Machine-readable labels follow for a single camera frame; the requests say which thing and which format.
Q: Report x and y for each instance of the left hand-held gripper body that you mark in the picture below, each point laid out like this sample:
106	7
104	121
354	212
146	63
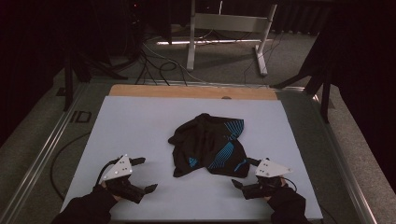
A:
120	169

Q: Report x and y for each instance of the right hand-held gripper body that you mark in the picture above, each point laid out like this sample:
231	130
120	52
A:
272	169

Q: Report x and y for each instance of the black shorts with blue print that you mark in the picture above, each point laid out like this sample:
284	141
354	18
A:
205	143

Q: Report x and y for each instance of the person's right hand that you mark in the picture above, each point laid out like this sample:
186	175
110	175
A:
282	181

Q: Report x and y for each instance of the person's left hand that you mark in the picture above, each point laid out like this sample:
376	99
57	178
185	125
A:
104	185

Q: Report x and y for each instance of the white table mat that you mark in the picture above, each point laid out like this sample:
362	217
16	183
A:
130	124

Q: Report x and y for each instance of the black metal stand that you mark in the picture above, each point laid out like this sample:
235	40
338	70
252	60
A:
325	96
68	84

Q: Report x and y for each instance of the silver metal floor rail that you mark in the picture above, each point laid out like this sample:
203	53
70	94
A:
342	177
37	161

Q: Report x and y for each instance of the white metal desk frame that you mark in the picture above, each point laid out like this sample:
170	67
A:
230	22

